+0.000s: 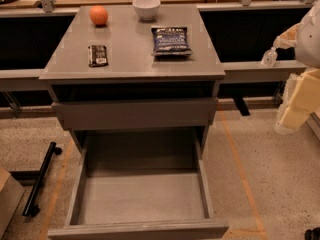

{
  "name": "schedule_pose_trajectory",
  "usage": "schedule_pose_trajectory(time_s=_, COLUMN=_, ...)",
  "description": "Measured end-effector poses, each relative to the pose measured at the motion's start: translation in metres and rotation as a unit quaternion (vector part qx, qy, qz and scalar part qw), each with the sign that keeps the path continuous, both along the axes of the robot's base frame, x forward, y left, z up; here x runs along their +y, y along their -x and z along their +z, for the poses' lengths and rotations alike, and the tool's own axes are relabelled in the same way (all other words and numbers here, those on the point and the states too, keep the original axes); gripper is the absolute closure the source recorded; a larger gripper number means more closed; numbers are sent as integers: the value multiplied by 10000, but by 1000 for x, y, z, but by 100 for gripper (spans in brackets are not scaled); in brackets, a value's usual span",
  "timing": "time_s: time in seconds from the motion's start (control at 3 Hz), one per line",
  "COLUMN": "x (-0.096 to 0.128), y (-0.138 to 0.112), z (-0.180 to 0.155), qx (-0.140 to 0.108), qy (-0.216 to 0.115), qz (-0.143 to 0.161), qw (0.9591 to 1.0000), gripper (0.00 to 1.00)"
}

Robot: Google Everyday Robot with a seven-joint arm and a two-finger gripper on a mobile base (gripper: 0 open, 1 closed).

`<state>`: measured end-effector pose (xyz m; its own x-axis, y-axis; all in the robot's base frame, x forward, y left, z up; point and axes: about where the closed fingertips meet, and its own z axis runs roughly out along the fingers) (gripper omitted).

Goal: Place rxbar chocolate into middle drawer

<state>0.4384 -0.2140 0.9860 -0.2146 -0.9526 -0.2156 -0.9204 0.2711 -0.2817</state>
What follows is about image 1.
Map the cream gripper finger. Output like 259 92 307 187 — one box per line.
273 23 299 49
275 68 320 134

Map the dark rxbar chocolate bar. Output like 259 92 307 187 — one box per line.
88 45 108 67

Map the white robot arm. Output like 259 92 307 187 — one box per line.
273 0 320 134

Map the grey drawer cabinet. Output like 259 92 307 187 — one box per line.
40 5 225 147

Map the open grey middle drawer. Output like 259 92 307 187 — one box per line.
48 128 229 240

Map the closed grey top drawer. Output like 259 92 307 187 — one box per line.
52 98 217 130

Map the clear sanitizer pump bottle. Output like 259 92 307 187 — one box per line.
261 47 278 68

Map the blue chip bag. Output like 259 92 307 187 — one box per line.
151 26 192 56

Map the white ceramic bowl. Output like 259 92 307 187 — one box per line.
132 0 161 21

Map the orange fruit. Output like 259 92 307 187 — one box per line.
89 5 108 26

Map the black metal bar stand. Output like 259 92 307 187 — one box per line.
22 142 62 217

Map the cardboard box left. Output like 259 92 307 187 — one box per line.
0 166 24 239

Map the grey metal rail shelf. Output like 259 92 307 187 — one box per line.
0 1 311 91

